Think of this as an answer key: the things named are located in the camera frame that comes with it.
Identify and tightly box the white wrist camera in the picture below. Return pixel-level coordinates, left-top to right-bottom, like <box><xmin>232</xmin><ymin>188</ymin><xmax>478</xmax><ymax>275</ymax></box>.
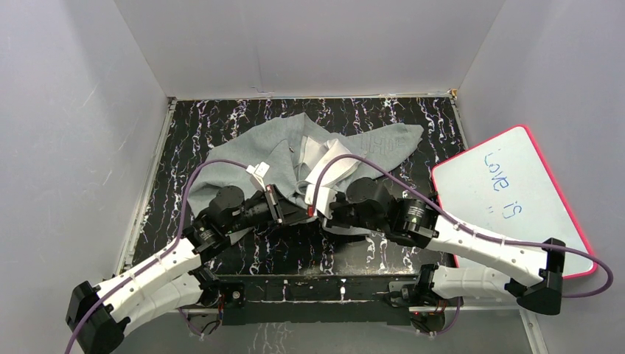
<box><xmin>304</xmin><ymin>184</ymin><xmax>338</xmax><ymax>219</ymax></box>
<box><xmin>245</xmin><ymin>162</ymin><xmax>270</xmax><ymax>192</ymax></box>

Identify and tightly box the grey zip-up jacket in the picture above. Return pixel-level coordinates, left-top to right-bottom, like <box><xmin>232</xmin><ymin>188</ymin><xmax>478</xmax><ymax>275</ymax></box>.
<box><xmin>187</xmin><ymin>114</ymin><xmax>424</xmax><ymax>218</ymax></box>

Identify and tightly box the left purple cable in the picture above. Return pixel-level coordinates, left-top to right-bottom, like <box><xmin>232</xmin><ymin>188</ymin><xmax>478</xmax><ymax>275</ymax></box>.
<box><xmin>64</xmin><ymin>159</ymin><xmax>250</xmax><ymax>354</ymax></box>

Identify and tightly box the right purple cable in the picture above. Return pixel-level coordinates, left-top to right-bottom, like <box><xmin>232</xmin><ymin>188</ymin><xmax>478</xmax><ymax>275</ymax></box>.
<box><xmin>310</xmin><ymin>153</ymin><xmax>615</xmax><ymax>338</ymax></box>

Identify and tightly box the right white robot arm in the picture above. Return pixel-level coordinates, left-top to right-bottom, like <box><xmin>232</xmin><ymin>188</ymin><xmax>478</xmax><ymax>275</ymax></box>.
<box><xmin>323</xmin><ymin>178</ymin><xmax>565</xmax><ymax>316</ymax></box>

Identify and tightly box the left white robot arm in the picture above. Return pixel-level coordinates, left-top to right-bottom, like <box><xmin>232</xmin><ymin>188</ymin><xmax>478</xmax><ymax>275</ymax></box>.
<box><xmin>66</xmin><ymin>184</ymin><xmax>314</xmax><ymax>353</ymax></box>

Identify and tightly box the purple cable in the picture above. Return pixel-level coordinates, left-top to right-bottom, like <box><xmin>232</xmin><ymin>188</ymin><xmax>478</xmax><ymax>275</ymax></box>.
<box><xmin>310</xmin><ymin>153</ymin><xmax>615</xmax><ymax>338</ymax></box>
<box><xmin>64</xmin><ymin>159</ymin><xmax>250</xmax><ymax>354</ymax></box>

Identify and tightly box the aluminium table frame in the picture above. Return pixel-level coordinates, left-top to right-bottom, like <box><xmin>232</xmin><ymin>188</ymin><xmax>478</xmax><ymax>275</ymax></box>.
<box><xmin>112</xmin><ymin>95</ymin><xmax>551</xmax><ymax>354</ymax></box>

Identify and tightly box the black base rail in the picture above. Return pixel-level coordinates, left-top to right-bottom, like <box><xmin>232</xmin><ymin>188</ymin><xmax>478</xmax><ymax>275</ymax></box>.
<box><xmin>209</xmin><ymin>274</ymin><xmax>462</xmax><ymax>327</ymax></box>

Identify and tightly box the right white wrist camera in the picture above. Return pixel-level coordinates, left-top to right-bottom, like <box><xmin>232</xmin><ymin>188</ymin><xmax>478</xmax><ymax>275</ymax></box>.
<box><xmin>304</xmin><ymin>184</ymin><xmax>338</xmax><ymax>219</ymax></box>

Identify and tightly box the pink-framed whiteboard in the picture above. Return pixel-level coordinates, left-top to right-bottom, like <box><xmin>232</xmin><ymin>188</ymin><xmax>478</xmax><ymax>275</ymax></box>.
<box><xmin>431</xmin><ymin>125</ymin><xmax>593</xmax><ymax>254</ymax></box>

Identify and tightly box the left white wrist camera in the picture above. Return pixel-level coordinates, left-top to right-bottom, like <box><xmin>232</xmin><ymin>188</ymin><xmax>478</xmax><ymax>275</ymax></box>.
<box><xmin>245</xmin><ymin>162</ymin><xmax>270</xmax><ymax>192</ymax></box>

